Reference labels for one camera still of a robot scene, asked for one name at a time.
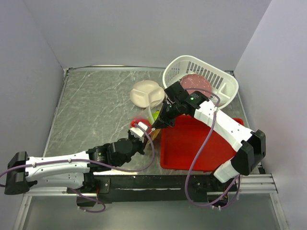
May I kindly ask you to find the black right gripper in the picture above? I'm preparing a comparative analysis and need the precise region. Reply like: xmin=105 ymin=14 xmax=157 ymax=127
xmin=153 ymin=100 xmax=182 ymax=129

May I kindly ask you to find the green apple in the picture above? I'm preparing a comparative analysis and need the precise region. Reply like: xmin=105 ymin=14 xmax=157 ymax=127
xmin=149 ymin=111 xmax=160 ymax=124

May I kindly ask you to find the clear dotted zip top bag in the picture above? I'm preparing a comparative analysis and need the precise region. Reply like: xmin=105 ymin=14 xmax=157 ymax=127
xmin=129 ymin=101 xmax=163 ymax=142

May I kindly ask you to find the red bell pepper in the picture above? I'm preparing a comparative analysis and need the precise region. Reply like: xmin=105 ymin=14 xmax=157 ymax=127
xmin=130 ymin=116 xmax=152 ymax=133

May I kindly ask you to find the yellow banana bunch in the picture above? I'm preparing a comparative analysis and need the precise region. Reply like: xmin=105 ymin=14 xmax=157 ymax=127
xmin=149 ymin=129 xmax=161 ymax=142

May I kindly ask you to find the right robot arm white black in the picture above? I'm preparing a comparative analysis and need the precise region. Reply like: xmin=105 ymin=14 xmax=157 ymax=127
xmin=153 ymin=81 xmax=266 ymax=191

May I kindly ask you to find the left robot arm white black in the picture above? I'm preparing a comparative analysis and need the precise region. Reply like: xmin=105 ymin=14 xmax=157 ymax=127
xmin=3 ymin=133 xmax=147 ymax=195

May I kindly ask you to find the red plastic tray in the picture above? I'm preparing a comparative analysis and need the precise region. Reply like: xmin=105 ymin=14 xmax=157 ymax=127
xmin=160 ymin=115 xmax=236 ymax=172

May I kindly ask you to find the beige divided plate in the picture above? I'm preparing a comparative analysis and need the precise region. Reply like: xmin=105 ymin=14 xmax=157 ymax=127
xmin=130 ymin=80 xmax=165 ymax=108

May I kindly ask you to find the pink dotted plate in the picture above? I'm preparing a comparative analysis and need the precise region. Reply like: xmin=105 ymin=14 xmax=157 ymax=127
xmin=180 ymin=74 xmax=212 ymax=94

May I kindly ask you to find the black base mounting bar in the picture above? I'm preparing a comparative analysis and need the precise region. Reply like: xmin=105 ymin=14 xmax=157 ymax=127
xmin=76 ymin=175 xmax=235 ymax=204

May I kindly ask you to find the white plastic basket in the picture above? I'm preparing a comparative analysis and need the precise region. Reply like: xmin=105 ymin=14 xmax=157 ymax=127
xmin=162 ymin=55 xmax=239 ymax=109

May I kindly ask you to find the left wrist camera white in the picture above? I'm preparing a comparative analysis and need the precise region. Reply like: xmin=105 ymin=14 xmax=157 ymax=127
xmin=129 ymin=121 xmax=150 ymax=141

